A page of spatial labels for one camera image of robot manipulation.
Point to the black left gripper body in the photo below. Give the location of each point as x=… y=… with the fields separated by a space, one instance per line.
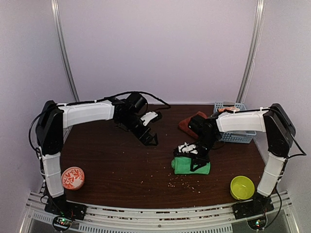
x=130 y=123

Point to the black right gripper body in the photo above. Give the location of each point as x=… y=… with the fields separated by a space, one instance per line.
x=208 y=141

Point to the green microfibre towel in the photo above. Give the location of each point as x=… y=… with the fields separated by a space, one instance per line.
x=181 y=166

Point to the dark red towel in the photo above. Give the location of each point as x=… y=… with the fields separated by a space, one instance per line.
x=183 y=125

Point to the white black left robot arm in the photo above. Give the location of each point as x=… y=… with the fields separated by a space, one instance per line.
x=122 y=172

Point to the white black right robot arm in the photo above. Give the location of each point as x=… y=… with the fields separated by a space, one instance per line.
x=271 y=122

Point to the light blue perforated basket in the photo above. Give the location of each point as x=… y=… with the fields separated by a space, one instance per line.
x=244 y=137

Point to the orange white patterned cloth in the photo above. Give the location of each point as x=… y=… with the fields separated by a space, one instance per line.
x=228 y=108

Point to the yellow-green bowl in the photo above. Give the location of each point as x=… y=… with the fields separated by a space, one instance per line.
x=242 y=188

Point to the red white patterned plate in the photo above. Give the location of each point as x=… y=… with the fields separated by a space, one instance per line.
x=73 y=178

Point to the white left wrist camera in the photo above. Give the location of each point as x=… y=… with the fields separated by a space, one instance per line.
x=150 y=117

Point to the aluminium front rail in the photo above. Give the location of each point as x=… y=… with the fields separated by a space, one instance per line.
x=204 y=219

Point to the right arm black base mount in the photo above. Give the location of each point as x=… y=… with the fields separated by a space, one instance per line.
x=258 y=205

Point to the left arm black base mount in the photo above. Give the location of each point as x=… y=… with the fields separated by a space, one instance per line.
x=61 y=207

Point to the left aluminium frame post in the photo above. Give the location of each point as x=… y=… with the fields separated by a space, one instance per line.
x=63 y=49

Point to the aluminium frame post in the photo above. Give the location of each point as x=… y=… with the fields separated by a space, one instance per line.
x=63 y=49
x=254 y=43

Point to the right aluminium frame post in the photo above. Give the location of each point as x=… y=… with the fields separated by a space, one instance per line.
x=254 y=43

